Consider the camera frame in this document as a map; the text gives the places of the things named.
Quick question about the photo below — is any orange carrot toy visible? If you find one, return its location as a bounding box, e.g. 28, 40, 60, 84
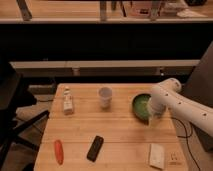
54, 140, 64, 165

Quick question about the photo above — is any small clear bottle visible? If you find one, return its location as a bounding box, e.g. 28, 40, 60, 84
63, 87, 74, 115

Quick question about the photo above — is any black rectangular remote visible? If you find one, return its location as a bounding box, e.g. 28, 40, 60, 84
87, 136, 104, 162

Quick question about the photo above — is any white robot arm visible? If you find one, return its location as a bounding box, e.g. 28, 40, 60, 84
147, 78, 213, 137

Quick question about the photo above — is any white paper cup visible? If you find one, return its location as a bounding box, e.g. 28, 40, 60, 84
98, 87, 112, 108

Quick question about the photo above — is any green ceramic bowl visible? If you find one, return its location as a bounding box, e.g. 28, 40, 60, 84
132, 93, 151, 125

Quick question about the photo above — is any black cable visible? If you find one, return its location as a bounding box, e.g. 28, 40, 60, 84
172, 117, 202, 171

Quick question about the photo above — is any black office chair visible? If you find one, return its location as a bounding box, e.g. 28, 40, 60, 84
0, 62, 49, 171

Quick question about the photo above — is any white rectangular sponge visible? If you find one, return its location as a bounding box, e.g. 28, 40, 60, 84
149, 143, 165, 169

